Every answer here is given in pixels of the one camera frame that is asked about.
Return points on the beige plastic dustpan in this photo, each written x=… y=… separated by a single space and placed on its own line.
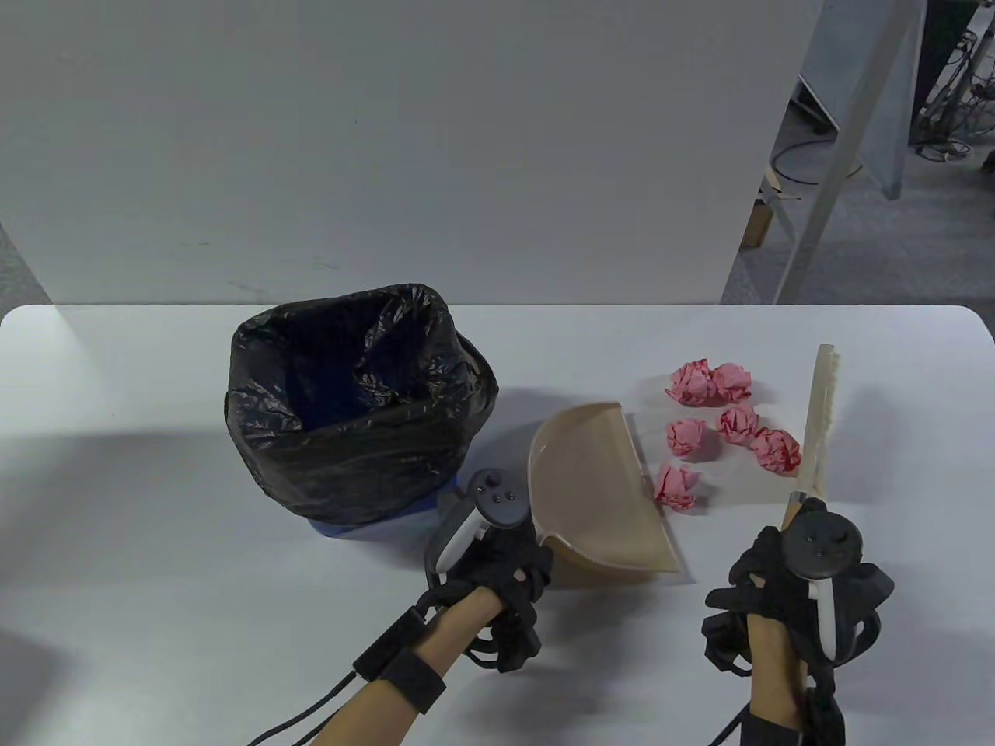
x=591 y=482

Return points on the group of pink paper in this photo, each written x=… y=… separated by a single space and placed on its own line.
x=688 y=437

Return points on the black plastic garbage bag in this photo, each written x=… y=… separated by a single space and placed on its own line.
x=350 y=466

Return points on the grey metal stand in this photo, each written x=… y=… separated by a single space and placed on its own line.
x=830 y=186

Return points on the white partition board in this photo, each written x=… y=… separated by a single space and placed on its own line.
x=389 y=155

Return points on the person's left forearm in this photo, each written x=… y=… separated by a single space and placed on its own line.
x=455 y=629

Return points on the small wooden block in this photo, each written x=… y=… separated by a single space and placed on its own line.
x=755 y=225

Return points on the person's left hand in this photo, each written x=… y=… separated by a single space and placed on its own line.
x=505 y=567

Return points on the person's right forearm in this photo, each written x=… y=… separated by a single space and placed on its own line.
x=769 y=668

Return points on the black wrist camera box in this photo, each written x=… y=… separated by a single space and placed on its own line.
x=828 y=715
x=389 y=641

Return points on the blue recycling bin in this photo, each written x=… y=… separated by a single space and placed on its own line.
x=365 y=530

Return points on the white table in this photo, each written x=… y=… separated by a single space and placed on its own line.
x=116 y=505

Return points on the grey handheld controller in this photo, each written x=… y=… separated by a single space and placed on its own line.
x=824 y=544
x=497 y=497

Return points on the person's right hand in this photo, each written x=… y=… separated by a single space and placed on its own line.
x=758 y=590

